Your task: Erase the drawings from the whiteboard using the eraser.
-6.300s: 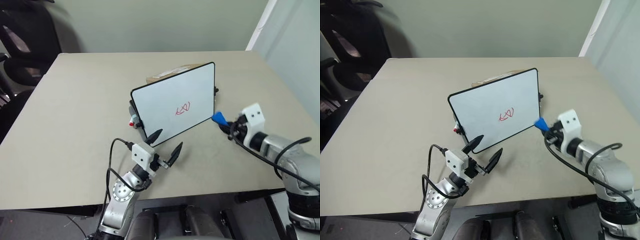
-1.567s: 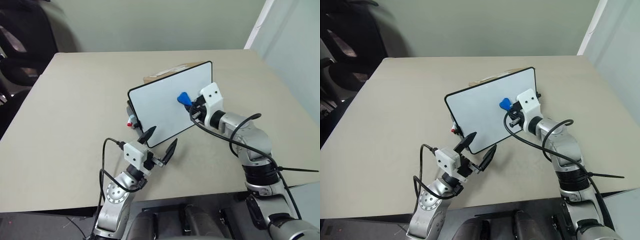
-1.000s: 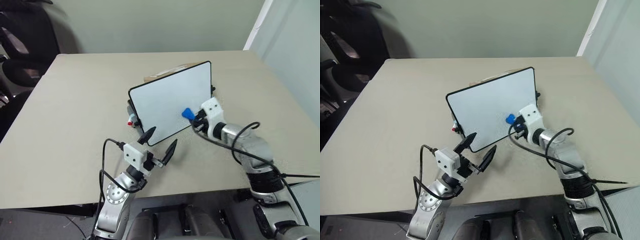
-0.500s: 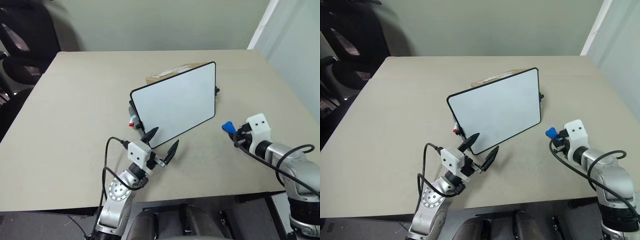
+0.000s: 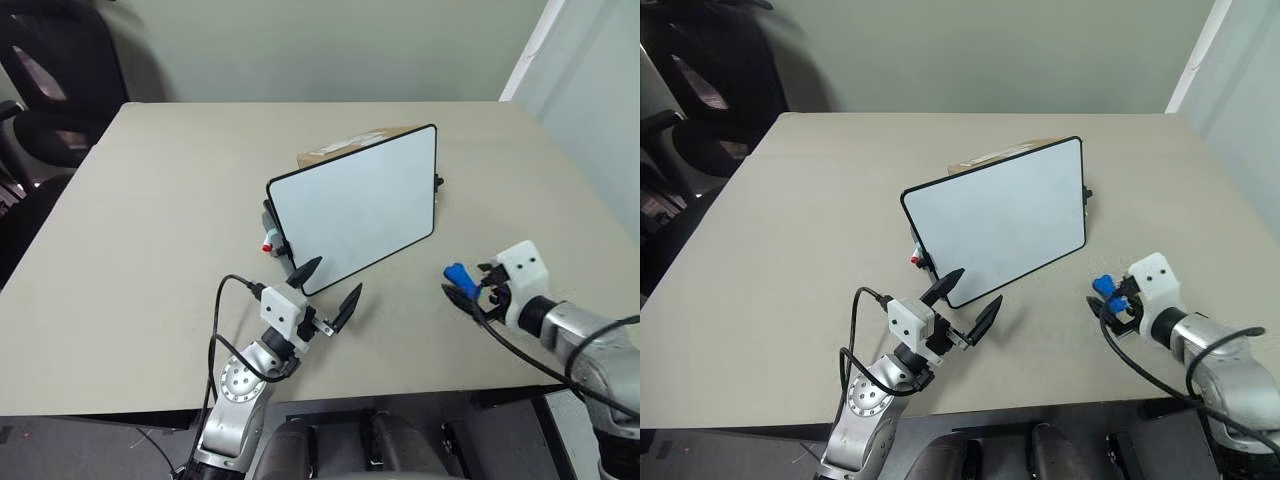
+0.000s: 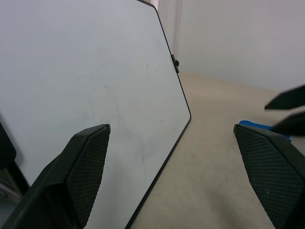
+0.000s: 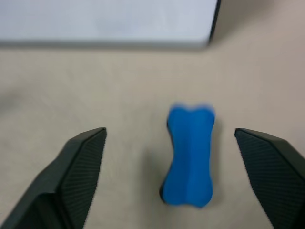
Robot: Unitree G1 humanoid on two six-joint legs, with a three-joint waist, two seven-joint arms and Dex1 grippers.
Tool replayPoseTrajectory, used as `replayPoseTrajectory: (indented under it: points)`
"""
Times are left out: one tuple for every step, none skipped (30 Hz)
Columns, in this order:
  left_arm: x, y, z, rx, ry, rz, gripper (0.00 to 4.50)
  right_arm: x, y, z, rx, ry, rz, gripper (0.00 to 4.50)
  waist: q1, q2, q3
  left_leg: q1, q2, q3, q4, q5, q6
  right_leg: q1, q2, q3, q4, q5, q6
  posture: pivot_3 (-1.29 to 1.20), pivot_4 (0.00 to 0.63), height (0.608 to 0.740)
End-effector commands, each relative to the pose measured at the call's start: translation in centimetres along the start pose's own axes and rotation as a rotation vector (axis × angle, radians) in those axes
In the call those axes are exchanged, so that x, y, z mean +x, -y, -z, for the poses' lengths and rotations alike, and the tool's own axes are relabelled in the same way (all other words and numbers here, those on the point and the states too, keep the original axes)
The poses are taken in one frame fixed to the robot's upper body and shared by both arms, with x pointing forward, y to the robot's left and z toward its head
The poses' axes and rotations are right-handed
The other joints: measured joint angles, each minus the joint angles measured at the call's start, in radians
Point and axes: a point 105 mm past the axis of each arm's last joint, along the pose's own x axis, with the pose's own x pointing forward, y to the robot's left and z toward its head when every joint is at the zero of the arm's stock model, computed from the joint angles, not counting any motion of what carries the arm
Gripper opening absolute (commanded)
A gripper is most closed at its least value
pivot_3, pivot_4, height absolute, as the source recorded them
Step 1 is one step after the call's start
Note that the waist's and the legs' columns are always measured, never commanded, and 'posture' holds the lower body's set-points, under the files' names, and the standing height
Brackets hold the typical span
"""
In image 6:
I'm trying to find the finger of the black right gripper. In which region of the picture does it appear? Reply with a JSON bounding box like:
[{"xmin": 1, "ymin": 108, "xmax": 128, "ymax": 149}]
[
  {"xmin": 264, "ymin": 84, "xmax": 305, "ymax": 111},
  {"xmin": 271, "ymin": 108, "xmax": 305, "ymax": 137}
]

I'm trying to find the black whiteboard frame clip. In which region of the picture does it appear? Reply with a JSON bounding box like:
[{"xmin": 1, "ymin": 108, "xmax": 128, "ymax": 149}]
[{"xmin": 171, "ymin": 54, "xmax": 181, "ymax": 73}]

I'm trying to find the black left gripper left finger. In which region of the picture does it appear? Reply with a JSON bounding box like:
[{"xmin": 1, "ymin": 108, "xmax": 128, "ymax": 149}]
[{"xmin": 0, "ymin": 123, "xmax": 111, "ymax": 229}]

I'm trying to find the black-framed whiteboard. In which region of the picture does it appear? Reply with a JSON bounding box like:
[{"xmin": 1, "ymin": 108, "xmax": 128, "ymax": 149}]
[{"xmin": 0, "ymin": 0, "xmax": 192, "ymax": 229}]

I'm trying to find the blue whiteboard eraser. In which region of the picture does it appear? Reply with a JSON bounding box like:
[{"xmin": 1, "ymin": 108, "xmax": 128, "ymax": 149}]
[{"xmin": 239, "ymin": 120, "xmax": 293, "ymax": 144}]

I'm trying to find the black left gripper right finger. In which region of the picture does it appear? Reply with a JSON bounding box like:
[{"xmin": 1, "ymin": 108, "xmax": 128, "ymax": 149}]
[{"xmin": 233, "ymin": 124, "xmax": 305, "ymax": 229}]

